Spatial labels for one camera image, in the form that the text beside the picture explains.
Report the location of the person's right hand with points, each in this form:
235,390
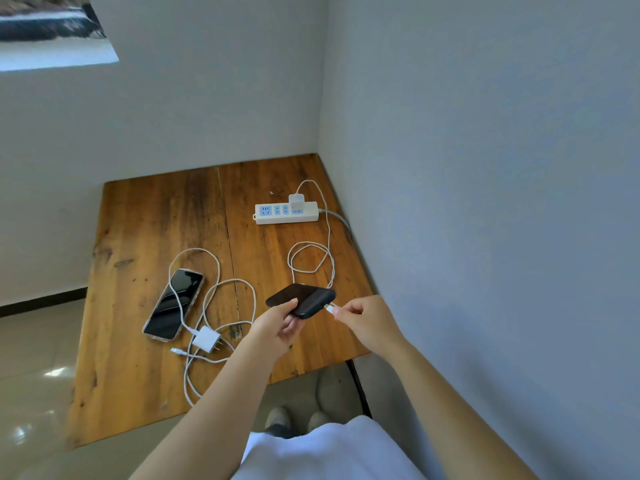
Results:
372,322

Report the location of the person's left hand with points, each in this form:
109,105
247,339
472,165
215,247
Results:
267,332

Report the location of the person's left thumb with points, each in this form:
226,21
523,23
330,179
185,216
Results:
284,307

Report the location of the person's right thumb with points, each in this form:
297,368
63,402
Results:
345,317

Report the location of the dark blue smartphone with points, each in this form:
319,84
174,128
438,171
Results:
312,297

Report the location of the person's right forearm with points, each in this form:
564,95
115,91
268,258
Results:
445,409

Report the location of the person's left forearm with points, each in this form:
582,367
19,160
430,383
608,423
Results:
210,414

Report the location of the black table leg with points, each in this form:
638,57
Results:
359,389

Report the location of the white charger adapter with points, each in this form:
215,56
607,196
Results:
297,200
207,339

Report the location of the white power strip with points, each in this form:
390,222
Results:
310,213

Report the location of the black smartphone with clear case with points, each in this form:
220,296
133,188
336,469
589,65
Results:
175,304

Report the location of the grey shoe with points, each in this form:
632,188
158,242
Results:
278,417

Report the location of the person's white shirt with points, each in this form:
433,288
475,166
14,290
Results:
330,454

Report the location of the wall picture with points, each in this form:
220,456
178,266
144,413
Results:
50,29

